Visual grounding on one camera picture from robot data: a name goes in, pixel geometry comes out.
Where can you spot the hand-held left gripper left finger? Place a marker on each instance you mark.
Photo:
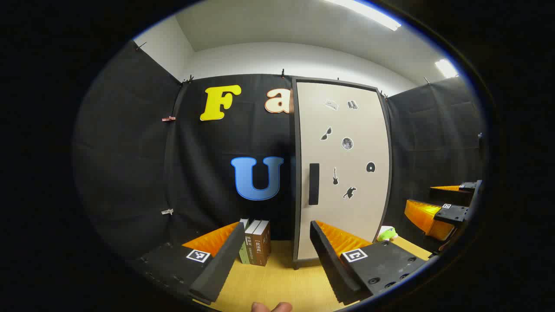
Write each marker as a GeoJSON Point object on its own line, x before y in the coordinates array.
{"type": "Point", "coordinates": [219, 264]}

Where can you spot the green book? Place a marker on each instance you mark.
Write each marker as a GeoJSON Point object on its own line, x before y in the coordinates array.
{"type": "Point", "coordinates": [245, 256]}

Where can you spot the green and white plush toy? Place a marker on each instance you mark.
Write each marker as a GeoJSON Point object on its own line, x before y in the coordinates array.
{"type": "Point", "coordinates": [387, 235]}

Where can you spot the beige cabinet door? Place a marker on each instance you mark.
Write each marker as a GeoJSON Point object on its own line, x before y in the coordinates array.
{"type": "Point", "coordinates": [360, 208]}

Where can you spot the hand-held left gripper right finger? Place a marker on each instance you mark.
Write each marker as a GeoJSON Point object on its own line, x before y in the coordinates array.
{"type": "Point", "coordinates": [331, 264]}

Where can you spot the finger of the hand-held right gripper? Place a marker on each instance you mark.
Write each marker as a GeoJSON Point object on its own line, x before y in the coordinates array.
{"type": "Point", "coordinates": [451, 196]}
{"type": "Point", "coordinates": [453, 214]}

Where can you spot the black backdrop cloth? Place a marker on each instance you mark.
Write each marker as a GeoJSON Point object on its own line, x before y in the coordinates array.
{"type": "Point", "coordinates": [130, 151]}

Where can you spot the grey cabinet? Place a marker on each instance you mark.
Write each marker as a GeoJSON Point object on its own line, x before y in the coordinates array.
{"type": "Point", "coordinates": [295, 173]}

